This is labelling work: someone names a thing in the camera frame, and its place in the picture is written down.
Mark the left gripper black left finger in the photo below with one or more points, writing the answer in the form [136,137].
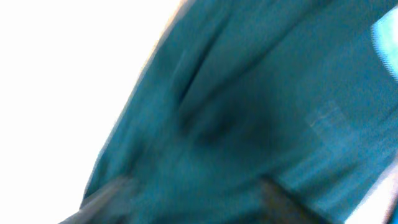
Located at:
[96,202]

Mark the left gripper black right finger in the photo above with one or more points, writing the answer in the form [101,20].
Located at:
[282,208]

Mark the black shorts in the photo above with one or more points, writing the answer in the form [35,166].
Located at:
[295,91]

